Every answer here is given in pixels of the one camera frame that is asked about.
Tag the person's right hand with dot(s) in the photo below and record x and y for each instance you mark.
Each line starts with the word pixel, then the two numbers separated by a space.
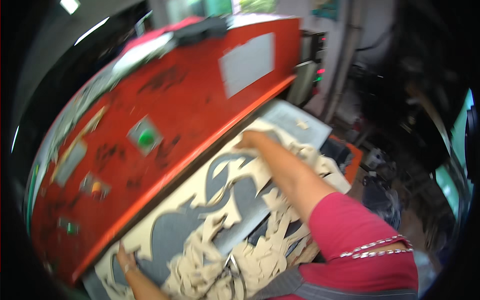
pixel 252 140

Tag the person's left hand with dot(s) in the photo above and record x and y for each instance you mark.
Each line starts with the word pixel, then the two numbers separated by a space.
pixel 126 259

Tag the person's right fingers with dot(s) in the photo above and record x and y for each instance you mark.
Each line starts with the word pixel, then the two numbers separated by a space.
pixel 242 142

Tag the person's left fingers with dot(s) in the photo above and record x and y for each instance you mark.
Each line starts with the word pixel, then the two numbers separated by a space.
pixel 121 250

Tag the cream cut-out material sheet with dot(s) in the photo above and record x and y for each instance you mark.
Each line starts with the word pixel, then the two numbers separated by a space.
pixel 180 200

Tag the light grey flat board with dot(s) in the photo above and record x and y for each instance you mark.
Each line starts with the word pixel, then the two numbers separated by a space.
pixel 294 120

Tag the grey cutting board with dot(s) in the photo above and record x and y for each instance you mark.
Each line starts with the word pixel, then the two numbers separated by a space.
pixel 174 229

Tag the red cutting press machine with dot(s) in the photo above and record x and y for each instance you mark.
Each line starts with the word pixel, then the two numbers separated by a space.
pixel 195 93

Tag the orange push button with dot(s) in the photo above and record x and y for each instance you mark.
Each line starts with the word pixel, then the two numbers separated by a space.
pixel 96 187

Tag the grey label plate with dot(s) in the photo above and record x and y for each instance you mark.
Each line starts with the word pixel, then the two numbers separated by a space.
pixel 247 64

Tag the round green push button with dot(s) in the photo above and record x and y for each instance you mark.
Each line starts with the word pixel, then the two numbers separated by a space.
pixel 146 137

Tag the control box with indicator lights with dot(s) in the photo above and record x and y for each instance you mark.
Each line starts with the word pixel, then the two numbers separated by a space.
pixel 313 63

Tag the pile of cream scraps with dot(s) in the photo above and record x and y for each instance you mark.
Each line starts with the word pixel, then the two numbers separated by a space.
pixel 258 258

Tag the black item on machine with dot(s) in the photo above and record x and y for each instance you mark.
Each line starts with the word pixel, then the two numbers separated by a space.
pixel 202 26

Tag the dark clutter heap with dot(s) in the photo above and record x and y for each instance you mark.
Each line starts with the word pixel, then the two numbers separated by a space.
pixel 390 150

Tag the person's body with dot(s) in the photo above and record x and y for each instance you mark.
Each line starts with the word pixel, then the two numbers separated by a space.
pixel 356 247

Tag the ceiling light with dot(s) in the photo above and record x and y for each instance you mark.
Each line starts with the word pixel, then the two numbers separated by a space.
pixel 91 30
pixel 69 5

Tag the small green switch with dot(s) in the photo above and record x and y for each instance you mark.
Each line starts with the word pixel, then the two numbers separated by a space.
pixel 70 227

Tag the white wall pipe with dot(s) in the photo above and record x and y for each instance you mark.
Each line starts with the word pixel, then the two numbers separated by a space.
pixel 342 67

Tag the teal wall poster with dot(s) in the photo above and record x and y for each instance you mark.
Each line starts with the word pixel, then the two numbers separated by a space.
pixel 325 9

